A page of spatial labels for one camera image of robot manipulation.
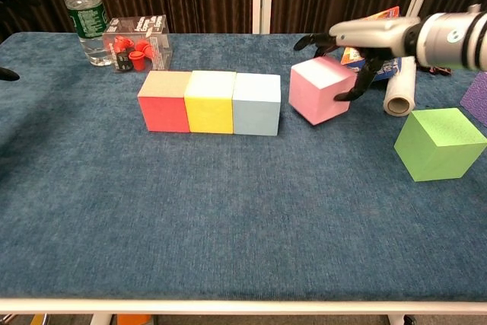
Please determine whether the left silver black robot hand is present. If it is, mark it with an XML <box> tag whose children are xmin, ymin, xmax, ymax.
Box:
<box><xmin>0</xmin><ymin>0</ymin><xmax>41</xmax><ymax>82</ymax></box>

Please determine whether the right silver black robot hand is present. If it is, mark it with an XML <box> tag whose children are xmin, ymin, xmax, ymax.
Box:
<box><xmin>293</xmin><ymin>16</ymin><xmax>422</xmax><ymax>102</ymax></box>

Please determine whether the pink cube block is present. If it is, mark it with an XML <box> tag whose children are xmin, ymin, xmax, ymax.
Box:
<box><xmin>288</xmin><ymin>55</ymin><xmax>358</xmax><ymax>126</ymax></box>

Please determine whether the green cube block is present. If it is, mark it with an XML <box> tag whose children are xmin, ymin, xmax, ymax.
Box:
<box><xmin>393</xmin><ymin>107</ymin><xmax>487</xmax><ymax>183</ymax></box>

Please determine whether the light blue cube block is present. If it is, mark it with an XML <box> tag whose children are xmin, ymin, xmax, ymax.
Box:
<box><xmin>231</xmin><ymin>72</ymin><xmax>282</xmax><ymax>137</ymax></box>

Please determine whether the red cube block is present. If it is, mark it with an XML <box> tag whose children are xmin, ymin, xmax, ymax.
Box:
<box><xmin>137</xmin><ymin>70</ymin><xmax>193</xmax><ymax>133</ymax></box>

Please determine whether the yellow cube block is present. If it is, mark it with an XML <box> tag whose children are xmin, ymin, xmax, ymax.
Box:
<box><xmin>184</xmin><ymin>70</ymin><xmax>237</xmax><ymax>135</ymax></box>

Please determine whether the purple cube block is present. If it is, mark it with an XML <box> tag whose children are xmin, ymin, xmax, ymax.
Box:
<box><xmin>460</xmin><ymin>70</ymin><xmax>487</xmax><ymax>128</ymax></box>

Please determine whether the blue orange cookie box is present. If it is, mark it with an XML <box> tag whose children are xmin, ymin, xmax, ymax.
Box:
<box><xmin>340</xmin><ymin>5</ymin><xmax>405</xmax><ymax>84</ymax></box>

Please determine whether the plastic wrap roll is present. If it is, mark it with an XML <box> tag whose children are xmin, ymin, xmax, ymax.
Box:
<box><xmin>383</xmin><ymin>56</ymin><xmax>419</xmax><ymax>116</ymax></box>

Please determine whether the dark red grape bunch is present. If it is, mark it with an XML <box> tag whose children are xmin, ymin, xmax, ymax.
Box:
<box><xmin>418</xmin><ymin>60</ymin><xmax>454</xmax><ymax>76</ymax></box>

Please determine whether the clear plastic water bottle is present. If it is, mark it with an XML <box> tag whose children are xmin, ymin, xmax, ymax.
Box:
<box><xmin>56</xmin><ymin>0</ymin><xmax>113</xmax><ymax>67</ymax></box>

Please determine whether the clear box with red stoppers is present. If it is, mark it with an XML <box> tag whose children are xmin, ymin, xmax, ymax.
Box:
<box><xmin>101</xmin><ymin>14</ymin><xmax>173</xmax><ymax>74</ymax></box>

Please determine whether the blue fabric table cover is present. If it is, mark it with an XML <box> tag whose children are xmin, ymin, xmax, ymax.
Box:
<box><xmin>0</xmin><ymin>31</ymin><xmax>487</xmax><ymax>302</ymax></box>

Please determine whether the orange object under table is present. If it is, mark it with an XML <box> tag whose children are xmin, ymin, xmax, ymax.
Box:
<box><xmin>116</xmin><ymin>314</ymin><xmax>152</xmax><ymax>325</ymax></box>

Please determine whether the white table frame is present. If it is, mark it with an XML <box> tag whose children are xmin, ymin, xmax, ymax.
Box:
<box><xmin>0</xmin><ymin>297</ymin><xmax>487</xmax><ymax>325</ymax></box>

